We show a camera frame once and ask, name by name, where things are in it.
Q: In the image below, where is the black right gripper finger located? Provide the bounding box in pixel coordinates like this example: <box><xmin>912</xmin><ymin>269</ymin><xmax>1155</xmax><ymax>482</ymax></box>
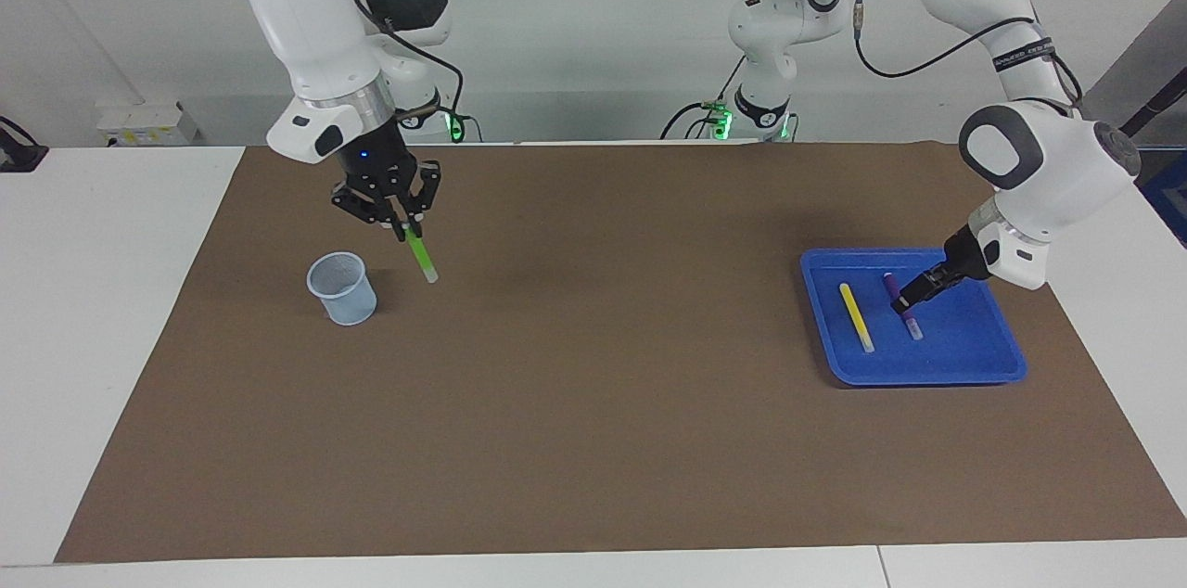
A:
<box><xmin>331</xmin><ymin>184</ymin><xmax>410</xmax><ymax>242</ymax></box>
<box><xmin>407</xmin><ymin>160</ymin><xmax>444</xmax><ymax>239</ymax></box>

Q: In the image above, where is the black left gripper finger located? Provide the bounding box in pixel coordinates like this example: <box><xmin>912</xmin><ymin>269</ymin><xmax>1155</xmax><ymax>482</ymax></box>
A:
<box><xmin>913</xmin><ymin>262</ymin><xmax>957</xmax><ymax>298</ymax></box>
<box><xmin>891</xmin><ymin>281</ymin><xmax>929</xmax><ymax>319</ymax></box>

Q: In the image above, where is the purple pen with white cap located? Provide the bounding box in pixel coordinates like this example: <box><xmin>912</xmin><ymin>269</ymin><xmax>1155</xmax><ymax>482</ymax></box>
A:
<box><xmin>882</xmin><ymin>271</ymin><xmax>925</xmax><ymax>340</ymax></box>

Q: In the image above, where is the yellow pen with white cap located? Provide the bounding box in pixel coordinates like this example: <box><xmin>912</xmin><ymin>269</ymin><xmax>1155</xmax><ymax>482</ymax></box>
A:
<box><xmin>838</xmin><ymin>283</ymin><xmax>875</xmax><ymax>353</ymax></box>

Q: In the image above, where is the green pen with white cap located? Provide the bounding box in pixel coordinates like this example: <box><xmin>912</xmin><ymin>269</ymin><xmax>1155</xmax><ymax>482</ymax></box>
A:
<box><xmin>403</xmin><ymin>226</ymin><xmax>439</xmax><ymax>284</ymax></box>

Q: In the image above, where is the blue plastic tray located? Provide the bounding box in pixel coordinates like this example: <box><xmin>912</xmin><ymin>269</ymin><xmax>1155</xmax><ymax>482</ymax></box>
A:
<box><xmin>799</xmin><ymin>247</ymin><xmax>1028</xmax><ymax>387</ymax></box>

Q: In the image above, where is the light blue mesh pen cup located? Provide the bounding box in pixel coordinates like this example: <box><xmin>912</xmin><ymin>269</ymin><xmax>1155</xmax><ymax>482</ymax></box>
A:
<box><xmin>307</xmin><ymin>251</ymin><xmax>378</xmax><ymax>326</ymax></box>

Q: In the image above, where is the blue crate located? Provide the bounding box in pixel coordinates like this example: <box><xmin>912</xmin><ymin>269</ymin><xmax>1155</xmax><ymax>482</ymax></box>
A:
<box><xmin>1139</xmin><ymin>152</ymin><xmax>1187</xmax><ymax>248</ymax></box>

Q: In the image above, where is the white socket box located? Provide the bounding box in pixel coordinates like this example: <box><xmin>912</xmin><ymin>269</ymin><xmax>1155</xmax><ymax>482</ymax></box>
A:
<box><xmin>97</xmin><ymin>101</ymin><xmax>200</xmax><ymax>147</ymax></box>

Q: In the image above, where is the black stand pole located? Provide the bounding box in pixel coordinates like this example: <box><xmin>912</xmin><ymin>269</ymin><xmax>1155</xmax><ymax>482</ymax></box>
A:
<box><xmin>1117</xmin><ymin>69</ymin><xmax>1187</xmax><ymax>139</ymax></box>

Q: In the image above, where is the brown table mat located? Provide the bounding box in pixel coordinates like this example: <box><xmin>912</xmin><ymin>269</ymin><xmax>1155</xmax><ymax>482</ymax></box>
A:
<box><xmin>54</xmin><ymin>141</ymin><xmax>1187</xmax><ymax>564</ymax></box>

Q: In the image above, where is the black table clamp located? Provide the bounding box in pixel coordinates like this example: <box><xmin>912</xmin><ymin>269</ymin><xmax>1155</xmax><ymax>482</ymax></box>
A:
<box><xmin>0</xmin><ymin>117</ymin><xmax>49</xmax><ymax>173</ymax></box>

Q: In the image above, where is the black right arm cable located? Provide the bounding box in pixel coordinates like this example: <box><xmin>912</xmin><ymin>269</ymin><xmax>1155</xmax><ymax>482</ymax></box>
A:
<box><xmin>343</xmin><ymin>0</ymin><xmax>465</xmax><ymax>144</ymax></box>

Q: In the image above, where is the black left arm base cable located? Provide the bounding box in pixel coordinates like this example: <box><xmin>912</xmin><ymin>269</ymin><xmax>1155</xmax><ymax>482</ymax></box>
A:
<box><xmin>660</xmin><ymin>59</ymin><xmax>747</xmax><ymax>141</ymax></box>

